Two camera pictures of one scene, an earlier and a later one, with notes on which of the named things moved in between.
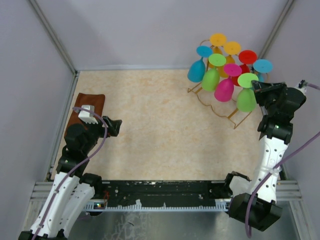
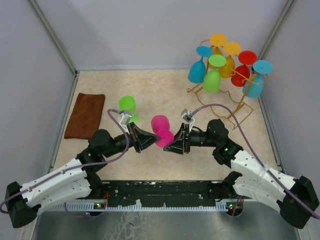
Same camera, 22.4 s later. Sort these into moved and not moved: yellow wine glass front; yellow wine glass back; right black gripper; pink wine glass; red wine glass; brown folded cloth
Moved: pink wine glass; right black gripper
Not moved: brown folded cloth; yellow wine glass front; red wine glass; yellow wine glass back
